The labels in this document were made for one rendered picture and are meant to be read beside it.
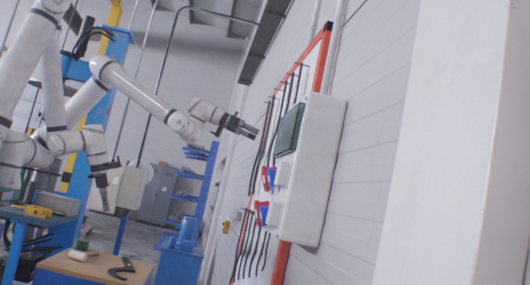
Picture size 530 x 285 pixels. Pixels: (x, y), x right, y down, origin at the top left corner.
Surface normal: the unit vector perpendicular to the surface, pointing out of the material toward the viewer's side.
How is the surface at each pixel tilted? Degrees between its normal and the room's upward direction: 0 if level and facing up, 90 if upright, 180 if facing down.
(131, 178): 90
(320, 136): 90
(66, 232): 90
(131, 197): 90
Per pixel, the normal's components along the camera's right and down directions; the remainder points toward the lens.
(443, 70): -0.97, -0.23
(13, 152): 0.67, 0.05
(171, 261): 0.12, -0.11
